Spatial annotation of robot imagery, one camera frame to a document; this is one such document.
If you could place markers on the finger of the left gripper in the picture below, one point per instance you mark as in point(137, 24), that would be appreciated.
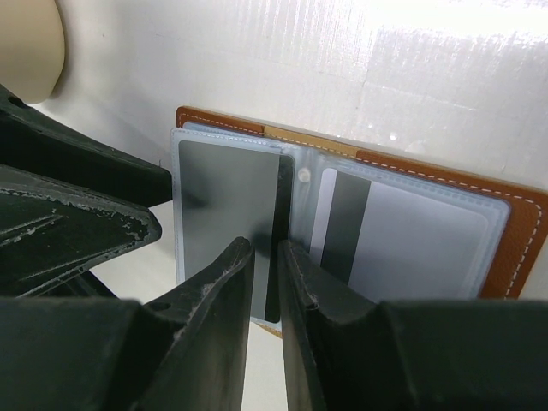
point(33, 142)
point(52, 231)

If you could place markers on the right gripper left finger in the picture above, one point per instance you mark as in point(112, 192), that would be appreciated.
point(186, 350)

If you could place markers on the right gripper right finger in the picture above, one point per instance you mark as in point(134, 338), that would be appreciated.
point(344, 352)

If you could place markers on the grey credit card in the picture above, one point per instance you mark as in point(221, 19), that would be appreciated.
point(389, 243)
point(227, 192)

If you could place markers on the brown leather card holder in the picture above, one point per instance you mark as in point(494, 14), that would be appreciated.
point(517, 213)

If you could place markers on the beige card tray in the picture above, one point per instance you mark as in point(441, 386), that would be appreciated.
point(32, 48)

